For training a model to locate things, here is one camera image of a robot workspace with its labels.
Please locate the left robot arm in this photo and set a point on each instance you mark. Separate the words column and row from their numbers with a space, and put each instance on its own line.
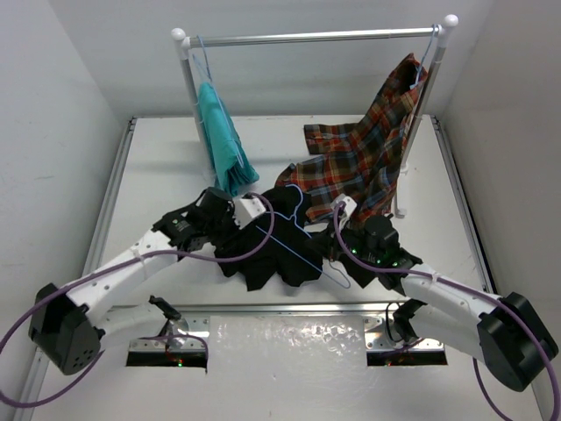
column 74, row 323

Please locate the teal shirt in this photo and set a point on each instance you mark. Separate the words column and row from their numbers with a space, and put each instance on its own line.
column 229, row 161

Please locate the plaid flannel shirt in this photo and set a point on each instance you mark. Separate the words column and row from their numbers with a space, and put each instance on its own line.
column 361, row 160

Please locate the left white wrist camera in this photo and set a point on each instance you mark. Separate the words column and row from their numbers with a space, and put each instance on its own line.
column 246, row 210

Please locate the aluminium rail frame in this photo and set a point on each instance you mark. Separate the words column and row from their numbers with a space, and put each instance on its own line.
column 157, row 171

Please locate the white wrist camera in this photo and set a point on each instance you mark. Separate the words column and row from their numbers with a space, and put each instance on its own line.
column 343, row 207
column 246, row 210

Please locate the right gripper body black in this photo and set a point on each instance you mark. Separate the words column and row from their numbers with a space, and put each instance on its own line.
column 335, row 247

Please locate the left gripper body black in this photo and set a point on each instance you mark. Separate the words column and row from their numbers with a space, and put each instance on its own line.
column 226, row 224

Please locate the blue hanger holding plaid shirt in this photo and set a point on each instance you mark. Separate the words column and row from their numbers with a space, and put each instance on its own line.
column 427, row 52

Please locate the blue wire hanger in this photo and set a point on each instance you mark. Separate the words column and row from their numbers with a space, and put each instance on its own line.
column 297, row 263

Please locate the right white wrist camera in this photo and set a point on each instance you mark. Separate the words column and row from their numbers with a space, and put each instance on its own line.
column 343, row 207

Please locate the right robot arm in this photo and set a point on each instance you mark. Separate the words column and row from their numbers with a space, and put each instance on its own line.
column 503, row 332

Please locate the black shirt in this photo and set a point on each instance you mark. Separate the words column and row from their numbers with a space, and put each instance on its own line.
column 258, row 268

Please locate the white metal clothes rack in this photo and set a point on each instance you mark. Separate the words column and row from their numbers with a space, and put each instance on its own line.
column 439, row 36

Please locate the white foam front panel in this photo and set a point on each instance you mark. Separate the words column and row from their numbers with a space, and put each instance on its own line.
column 274, row 368

